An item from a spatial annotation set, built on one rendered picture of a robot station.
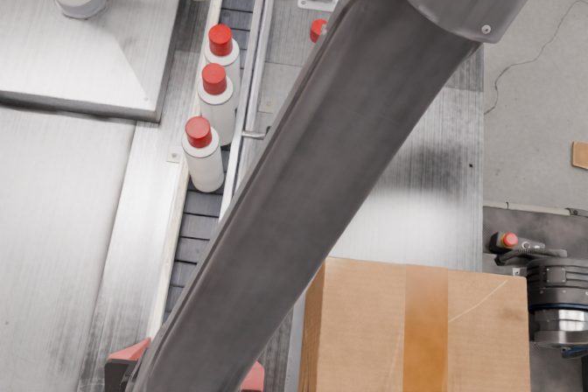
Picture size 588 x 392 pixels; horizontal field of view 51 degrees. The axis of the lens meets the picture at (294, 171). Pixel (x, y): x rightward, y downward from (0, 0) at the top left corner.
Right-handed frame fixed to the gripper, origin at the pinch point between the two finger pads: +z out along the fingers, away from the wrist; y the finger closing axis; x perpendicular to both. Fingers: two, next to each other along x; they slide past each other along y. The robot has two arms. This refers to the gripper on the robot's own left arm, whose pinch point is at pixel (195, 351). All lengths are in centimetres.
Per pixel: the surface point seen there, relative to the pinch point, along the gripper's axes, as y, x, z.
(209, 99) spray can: 4.0, -18.4, 31.7
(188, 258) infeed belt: 6.1, 7.0, 32.1
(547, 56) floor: -96, -13, 165
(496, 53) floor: -78, -12, 164
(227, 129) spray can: 2.1, -11.9, 39.6
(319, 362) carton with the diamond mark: -13.1, 3.4, 4.5
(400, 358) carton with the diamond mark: -22.0, 2.6, 5.4
